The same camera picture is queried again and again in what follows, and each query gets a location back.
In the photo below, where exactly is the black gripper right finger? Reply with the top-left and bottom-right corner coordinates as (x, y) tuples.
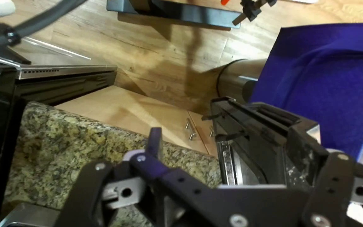
(301, 150), (363, 227)

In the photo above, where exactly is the stainless steel microwave body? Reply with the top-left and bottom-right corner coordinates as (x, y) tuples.
(0, 201), (61, 227)

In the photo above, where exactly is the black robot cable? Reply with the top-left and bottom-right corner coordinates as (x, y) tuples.
(0, 0), (88, 54)

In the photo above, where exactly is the black stand base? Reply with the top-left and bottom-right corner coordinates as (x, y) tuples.
(104, 0), (242, 31)

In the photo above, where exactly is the purple insulated cooler bag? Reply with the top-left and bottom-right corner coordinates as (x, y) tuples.
(248, 22), (363, 167)

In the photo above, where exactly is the black clamp knob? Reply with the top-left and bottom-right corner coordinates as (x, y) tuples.
(230, 0), (278, 25)

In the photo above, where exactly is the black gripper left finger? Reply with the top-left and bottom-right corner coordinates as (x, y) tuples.
(54, 126), (233, 227)

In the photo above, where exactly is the microwave door with dark glass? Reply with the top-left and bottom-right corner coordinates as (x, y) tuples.
(200, 95), (330, 186)

